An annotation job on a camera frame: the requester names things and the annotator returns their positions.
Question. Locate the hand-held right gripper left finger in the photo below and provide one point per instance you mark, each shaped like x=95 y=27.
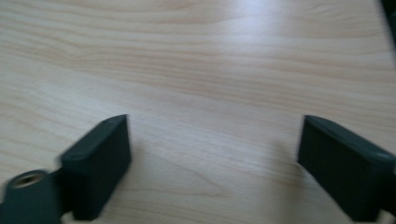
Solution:
x=96 y=168

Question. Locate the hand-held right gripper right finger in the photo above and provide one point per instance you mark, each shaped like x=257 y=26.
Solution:
x=345 y=174

